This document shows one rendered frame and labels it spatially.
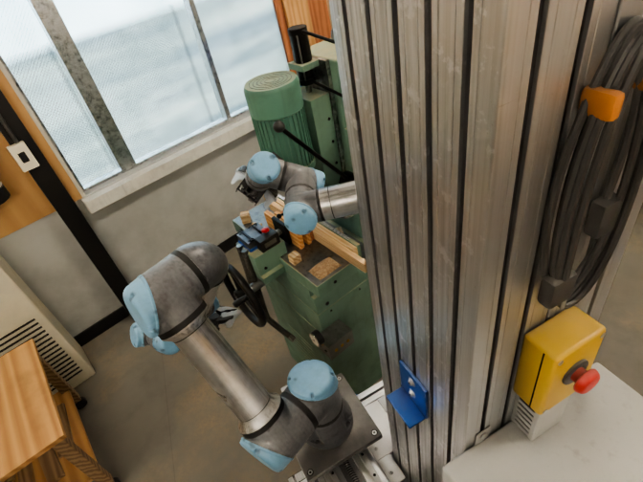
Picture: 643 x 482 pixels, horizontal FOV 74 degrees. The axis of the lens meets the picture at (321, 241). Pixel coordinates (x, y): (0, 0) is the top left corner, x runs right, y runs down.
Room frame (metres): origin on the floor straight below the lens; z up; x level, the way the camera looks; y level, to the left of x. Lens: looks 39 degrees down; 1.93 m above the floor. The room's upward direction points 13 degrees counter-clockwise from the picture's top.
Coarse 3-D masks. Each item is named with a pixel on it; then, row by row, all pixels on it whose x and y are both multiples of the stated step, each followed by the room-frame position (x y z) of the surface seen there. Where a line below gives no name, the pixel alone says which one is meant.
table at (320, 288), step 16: (256, 208) 1.58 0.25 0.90; (240, 224) 1.49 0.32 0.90; (304, 256) 1.20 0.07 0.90; (320, 256) 1.18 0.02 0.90; (336, 256) 1.16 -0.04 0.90; (272, 272) 1.19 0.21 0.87; (288, 272) 1.19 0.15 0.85; (304, 272) 1.11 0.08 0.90; (336, 272) 1.08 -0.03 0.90; (352, 272) 1.11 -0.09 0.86; (320, 288) 1.03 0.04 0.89
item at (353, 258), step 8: (272, 208) 1.54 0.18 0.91; (280, 208) 1.48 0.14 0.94; (320, 232) 1.27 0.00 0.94; (320, 240) 1.25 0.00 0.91; (328, 240) 1.21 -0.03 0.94; (328, 248) 1.21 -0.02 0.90; (336, 248) 1.17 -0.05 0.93; (344, 248) 1.15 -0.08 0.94; (344, 256) 1.13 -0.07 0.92; (352, 256) 1.09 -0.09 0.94; (360, 256) 1.09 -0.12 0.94; (352, 264) 1.10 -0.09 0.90; (360, 264) 1.06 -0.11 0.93
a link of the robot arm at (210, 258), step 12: (192, 252) 0.71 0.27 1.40; (204, 252) 0.72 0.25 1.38; (216, 252) 0.74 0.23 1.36; (204, 264) 0.69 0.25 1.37; (216, 264) 0.71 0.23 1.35; (228, 264) 0.77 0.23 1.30; (216, 276) 0.70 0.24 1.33; (216, 288) 0.80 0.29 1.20; (204, 300) 0.81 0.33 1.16; (216, 300) 0.93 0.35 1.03
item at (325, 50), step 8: (312, 48) 1.52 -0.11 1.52; (320, 48) 1.50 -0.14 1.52; (328, 48) 1.48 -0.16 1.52; (320, 56) 1.42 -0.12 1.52; (328, 56) 1.39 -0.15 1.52; (336, 56) 1.38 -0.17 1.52; (336, 64) 1.34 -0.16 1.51; (336, 72) 1.35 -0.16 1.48; (336, 80) 1.35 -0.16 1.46; (336, 88) 1.36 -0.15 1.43; (336, 96) 1.36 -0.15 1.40; (336, 104) 1.37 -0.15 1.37; (344, 120) 1.34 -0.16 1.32; (344, 136) 1.35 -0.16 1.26; (344, 144) 1.36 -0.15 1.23; (344, 152) 1.36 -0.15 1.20; (344, 160) 1.37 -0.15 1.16; (352, 168) 1.34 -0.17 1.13; (352, 216) 1.37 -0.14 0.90; (344, 224) 1.43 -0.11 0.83; (352, 224) 1.38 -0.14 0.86; (360, 224) 1.34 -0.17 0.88; (360, 232) 1.35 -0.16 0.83
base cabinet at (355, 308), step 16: (272, 288) 1.38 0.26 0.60; (368, 288) 1.20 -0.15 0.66; (288, 304) 1.27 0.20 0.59; (304, 304) 1.14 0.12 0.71; (336, 304) 1.11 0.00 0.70; (352, 304) 1.15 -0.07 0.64; (368, 304) 1.19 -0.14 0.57; (288, 320) 1.32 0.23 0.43; (304, 320) 1.17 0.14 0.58; (320, 320) 1.07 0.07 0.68; (352, 320) 1.14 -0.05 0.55; (368, 320) 1.19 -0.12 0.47; (304, 336) 1.21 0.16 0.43; (368, 336) 1.18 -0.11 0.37; (304, 352) 1.26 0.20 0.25; (320, 352) 1.12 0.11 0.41; (352, 352) 1.13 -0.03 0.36; (368, 352) 1.17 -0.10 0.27; (336, 368) 1.08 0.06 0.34; (352, 368) 1.12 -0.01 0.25; (368, 368) 1.16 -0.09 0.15; (352, 384) 1.11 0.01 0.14; (368, 384) 1.16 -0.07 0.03
